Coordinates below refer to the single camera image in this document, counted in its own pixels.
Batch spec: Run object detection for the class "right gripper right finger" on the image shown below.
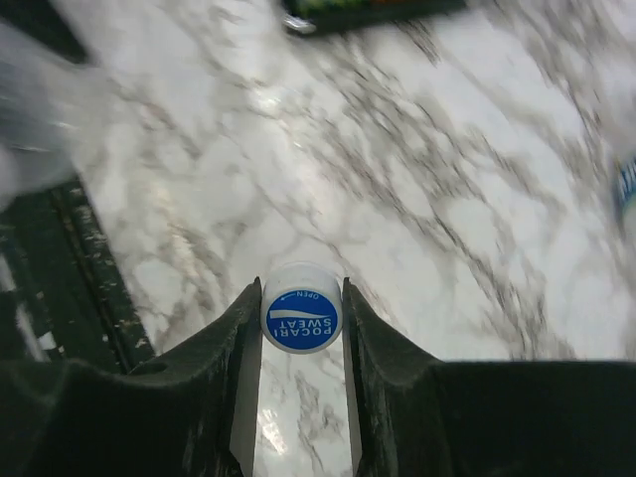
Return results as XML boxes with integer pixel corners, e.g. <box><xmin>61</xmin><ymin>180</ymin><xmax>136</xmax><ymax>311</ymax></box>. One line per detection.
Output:
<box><xmin>343</xmin><ymin>282</ymin><xmax>635</xmax><ymax>476</ymax></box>

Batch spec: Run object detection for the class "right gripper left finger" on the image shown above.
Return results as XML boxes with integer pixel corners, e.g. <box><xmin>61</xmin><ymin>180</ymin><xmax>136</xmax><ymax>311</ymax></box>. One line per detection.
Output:
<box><xmin>1</xmin><ymin>282</ymin><xmax>261</xmax><ymax>476</ymax></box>

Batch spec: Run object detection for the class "blue white Pocari cap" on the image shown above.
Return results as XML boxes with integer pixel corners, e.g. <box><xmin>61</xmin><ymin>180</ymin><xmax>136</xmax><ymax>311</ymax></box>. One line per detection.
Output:
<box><xmin>260</xmin><ymin>261</ymin><xmax>343</xmax><ymax>355</ymax></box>

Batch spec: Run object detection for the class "clear bottle green-blue label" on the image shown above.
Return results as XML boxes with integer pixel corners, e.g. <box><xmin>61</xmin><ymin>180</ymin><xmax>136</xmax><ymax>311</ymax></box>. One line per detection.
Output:
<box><xmin>614</xmin><ymin>154</ymin><xmax>635</xmax><ymax>221</ymax></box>

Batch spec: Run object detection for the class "clear Pocari Sweat bottle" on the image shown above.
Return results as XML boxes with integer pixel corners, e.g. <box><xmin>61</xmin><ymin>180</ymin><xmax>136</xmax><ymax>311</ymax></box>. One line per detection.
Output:
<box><xmin>1</xmin><ymin>21</ymin><xmax>108</xmax><ymax>209</ymax></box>

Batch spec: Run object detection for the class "black poker chip case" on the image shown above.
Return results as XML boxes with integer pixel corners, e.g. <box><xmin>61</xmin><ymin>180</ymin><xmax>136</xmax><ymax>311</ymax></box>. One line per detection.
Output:
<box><xmin>280</xmin><ymin>0</ymin><xmax>467</xmax><ymax>37</ymax></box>

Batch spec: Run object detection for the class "black front rail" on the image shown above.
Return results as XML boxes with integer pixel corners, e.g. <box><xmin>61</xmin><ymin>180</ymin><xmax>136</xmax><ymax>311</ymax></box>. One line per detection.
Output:
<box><xmin>1</xmin><ymin>181</ymin><xmax>155</xmax><ymax>374</ymax></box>

